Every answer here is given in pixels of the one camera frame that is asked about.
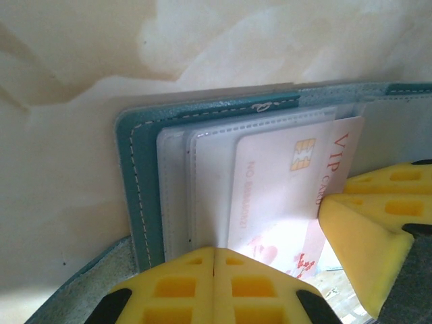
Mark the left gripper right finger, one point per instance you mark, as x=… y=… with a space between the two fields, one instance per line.
x=224 y=290

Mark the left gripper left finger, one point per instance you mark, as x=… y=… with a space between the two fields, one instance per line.
x=202 y=287

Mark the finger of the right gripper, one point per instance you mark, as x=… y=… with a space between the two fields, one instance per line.
x=378 y=184
x=364 y=236

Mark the white VIP card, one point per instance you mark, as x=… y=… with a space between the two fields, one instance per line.
x=270 y=189

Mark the teal leather card holder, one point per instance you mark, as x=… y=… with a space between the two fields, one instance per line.
x=141 y=185

